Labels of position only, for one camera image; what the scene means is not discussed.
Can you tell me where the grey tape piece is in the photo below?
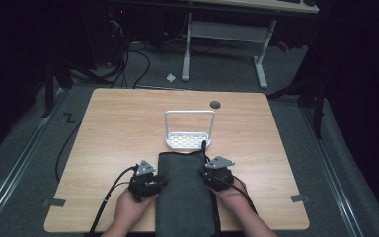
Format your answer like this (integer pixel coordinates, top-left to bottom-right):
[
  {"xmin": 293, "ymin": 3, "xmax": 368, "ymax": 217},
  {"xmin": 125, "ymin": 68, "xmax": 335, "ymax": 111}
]
[
  {"xmin": 42, "ymin": 197, "xmax": 67, "ymax": 208},
  {"xmin": 290, "ymin": 194, "xmax": 310, "ymax": 203}
]

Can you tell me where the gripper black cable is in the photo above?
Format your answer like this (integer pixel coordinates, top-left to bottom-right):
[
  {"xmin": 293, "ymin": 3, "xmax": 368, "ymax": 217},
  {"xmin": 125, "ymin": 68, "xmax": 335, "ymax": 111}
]
[
  {"xmin": 231, "ymin": 176, "xmax": 260, "ymax": 215},
  {"xmin": 88, "ymin": 164, "xmax": 140, "ymax": 237}
]

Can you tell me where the grey and yellow cloth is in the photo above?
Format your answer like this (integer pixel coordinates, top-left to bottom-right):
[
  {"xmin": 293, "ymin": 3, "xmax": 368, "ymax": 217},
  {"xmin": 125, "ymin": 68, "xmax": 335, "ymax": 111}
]
[{"xmin": 155, "ymin": 139, "xmax": 221, "ymax": 237}]

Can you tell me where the black cable beside table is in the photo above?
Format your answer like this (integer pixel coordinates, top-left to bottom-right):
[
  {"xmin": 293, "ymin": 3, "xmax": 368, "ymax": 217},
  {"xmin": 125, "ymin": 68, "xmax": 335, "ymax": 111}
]
[{"xmin": 54, "ymin": 121, "xmax": 82, "ymax": 184}]

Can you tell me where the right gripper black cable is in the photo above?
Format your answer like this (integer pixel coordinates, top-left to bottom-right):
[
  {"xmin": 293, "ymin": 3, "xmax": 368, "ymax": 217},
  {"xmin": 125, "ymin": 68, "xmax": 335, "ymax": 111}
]
[{"xmin": 231, "ymin": 176, "xmax": 260, "ymax": 215}]

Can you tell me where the person's left hand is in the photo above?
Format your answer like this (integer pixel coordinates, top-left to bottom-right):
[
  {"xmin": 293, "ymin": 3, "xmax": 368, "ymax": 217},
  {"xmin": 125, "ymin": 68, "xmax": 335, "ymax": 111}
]
[{"xmin": 114, "ymin": 188, "xmax": 160, "ymax": 232}]

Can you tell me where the white metal rack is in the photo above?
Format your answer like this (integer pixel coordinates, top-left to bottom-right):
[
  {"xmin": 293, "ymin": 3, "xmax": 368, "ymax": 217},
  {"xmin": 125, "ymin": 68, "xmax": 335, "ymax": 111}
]
[{"xmin": 163, "ymin": 109, "xmax": 217, "ymax": 153}]

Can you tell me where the black metal stand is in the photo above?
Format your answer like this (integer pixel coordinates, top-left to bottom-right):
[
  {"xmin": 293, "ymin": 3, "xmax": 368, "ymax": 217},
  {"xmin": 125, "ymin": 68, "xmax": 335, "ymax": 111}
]
[
  {"xmin": 41, "ymin": 57, "xmax": 75, "ymax": 119},
  {"xmin": 265, "ymin": 73, "xmax": 328, "ymax": 140}
]

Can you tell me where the metal floor rail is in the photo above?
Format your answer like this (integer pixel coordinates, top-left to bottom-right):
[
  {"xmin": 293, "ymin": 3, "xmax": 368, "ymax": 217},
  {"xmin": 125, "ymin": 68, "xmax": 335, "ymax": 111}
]
[
  {"xmin": 0, "ymin": 88, "xmax": 65, "ymax": 237},
  {"xmin": 300, "ymin": 107, "xmax": 365, "ymax": 237}
]

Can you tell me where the dark computer tower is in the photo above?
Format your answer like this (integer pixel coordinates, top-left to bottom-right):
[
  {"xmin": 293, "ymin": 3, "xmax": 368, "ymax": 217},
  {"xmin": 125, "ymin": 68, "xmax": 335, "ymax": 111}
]
[{"xmin": 106, "ymin": 5, "xmax": 130, "ymax": 68}]

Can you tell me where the person's right hand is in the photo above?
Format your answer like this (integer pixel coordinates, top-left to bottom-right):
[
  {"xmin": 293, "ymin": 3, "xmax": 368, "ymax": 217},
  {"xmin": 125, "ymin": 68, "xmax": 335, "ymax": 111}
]
[{"xmin": 210, "ymin": 179, "xmax": 249, "ymax": 216}]

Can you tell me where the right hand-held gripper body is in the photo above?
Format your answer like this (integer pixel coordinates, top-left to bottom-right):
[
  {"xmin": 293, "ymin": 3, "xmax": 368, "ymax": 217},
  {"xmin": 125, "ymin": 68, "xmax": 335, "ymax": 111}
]
[{"xmin": 204, "ymin": 155, "xmax": 236, "ymax": 193}]

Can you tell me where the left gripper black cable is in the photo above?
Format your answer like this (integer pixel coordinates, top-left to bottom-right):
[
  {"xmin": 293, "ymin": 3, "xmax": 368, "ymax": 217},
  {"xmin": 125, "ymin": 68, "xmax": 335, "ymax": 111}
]
[{"xmin": 88, "ymin": 164, "xmax": 140, "ymax": 237}]

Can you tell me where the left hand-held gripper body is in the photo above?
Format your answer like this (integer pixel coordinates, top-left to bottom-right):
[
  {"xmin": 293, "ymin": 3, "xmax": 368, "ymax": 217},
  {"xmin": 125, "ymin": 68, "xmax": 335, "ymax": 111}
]
[{"xmin": 127, "ymin": 159, "xmax": 162, "ymax": 203}]

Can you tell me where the desk with white frame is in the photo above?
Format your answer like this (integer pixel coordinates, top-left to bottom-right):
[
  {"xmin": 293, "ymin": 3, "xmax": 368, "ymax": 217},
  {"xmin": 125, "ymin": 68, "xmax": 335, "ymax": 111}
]
[{"xmin": 180, "ymin": 0, "xmax": 321, "ymax": 90}]

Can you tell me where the black floor cable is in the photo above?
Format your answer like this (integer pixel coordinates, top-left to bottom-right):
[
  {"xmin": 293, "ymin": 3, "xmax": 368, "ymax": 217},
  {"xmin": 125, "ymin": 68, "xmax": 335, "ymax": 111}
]
[{"xmin": 110, "ymin": 40, "xmax": 152, "ymax": 90}]

